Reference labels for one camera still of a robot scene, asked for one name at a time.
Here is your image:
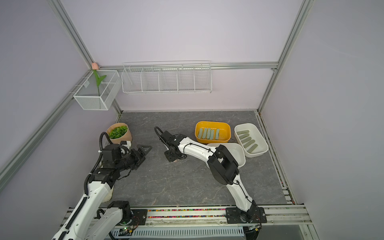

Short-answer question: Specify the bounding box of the mint knife bottom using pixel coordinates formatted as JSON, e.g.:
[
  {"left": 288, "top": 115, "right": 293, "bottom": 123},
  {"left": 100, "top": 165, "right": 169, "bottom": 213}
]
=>
[{"left": 202, "top": 128, "right": 207, "bottom": 139}]

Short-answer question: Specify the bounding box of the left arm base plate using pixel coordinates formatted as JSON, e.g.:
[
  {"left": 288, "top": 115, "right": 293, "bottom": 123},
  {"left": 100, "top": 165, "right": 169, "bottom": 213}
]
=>
[{"left": 119, "top": 209, "right": 148, "bottom": 226}]

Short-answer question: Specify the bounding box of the mint knife long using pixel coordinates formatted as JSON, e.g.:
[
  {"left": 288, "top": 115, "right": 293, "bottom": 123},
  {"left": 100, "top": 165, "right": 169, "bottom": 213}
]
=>
[{"left": 198, "top": 128, "right": 204, "bottom": 139}]

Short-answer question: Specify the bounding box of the white storage box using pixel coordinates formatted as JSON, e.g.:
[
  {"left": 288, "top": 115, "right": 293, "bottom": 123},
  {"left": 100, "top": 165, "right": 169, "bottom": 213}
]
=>
[
  {"left": 208, "top": 143, "right": 246, "bottom": 169},
  {"left": 234, "top": 123, "right": 269, "bottom": 158}
]

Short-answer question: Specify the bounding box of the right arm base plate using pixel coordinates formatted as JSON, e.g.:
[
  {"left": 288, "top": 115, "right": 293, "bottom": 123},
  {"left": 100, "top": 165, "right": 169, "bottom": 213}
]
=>
[{"left": 225, "top": 207, "right": 267, "bottom": 224}]

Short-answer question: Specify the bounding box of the potted green plant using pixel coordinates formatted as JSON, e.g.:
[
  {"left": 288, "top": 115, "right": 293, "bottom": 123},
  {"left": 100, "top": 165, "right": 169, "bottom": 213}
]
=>
[{"left": 107, "top": 123, "right": 133, "bottom": 144}]

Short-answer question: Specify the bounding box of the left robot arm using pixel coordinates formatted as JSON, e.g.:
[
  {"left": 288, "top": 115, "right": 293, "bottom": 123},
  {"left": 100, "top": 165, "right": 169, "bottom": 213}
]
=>
[{"left": 53, "top": 132, "right": 152, "bottom": 240}]

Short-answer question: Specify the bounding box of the white wire basket long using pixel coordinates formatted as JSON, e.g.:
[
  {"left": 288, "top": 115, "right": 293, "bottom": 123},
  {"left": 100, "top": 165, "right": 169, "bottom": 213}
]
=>
[{"left": 122, "top": 61, "right": 213, "bottom": 94}]

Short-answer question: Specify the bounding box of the mint knife short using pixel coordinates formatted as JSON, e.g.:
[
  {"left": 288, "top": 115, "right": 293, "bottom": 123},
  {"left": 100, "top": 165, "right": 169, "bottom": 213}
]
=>
[{"left": 210, "top": 129, "right": 215, "bottom": 140}]

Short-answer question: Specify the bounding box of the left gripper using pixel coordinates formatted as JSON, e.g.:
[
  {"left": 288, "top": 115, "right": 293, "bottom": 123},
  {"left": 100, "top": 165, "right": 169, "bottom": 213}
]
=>
[{"left": 115, "top": 144, "right": 152, "bottom": 172}]

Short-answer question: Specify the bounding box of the yellow storage box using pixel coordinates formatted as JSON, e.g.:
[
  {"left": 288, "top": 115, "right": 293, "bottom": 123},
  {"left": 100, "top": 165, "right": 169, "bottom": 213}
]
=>
[{"left": 195, "top": 121, "right": 231, "bottom": 144}]

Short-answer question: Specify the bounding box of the artificial tulip flower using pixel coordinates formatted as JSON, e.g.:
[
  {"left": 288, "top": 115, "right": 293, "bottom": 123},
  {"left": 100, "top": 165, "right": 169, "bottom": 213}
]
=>
[{"left": 92, "top": 63, "right": 107, "bottom": 97}]

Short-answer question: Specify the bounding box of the white mesh basket small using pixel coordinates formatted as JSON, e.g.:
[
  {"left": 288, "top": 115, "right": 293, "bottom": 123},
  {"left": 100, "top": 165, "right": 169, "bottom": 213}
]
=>
[{"left": 74, "top": 70, "right": 122, "bottom": 111}]

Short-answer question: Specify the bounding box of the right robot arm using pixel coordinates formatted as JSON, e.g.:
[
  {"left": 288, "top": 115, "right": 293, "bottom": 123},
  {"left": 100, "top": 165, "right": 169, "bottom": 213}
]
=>
[{"left": 154, "top": 126, "right": 263, "bottom": 224}]

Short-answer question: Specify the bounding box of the olive knife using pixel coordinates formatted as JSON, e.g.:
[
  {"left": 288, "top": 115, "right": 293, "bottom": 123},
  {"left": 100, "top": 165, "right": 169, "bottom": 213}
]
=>
[
  {"left": 244, "top": 140, "right": 255, "bottom": 148},
  {"left": 241, "top": 137, "right": 252, "bottom": 144},
  {"left": 236, "top": 130, "right": 249, "bottom": 135},
  {"left": 247, "top": 144, "right": 258, "bottom": 154},
  {"left": 239, "top": 133, "right": 250, "bottom": 139}
]

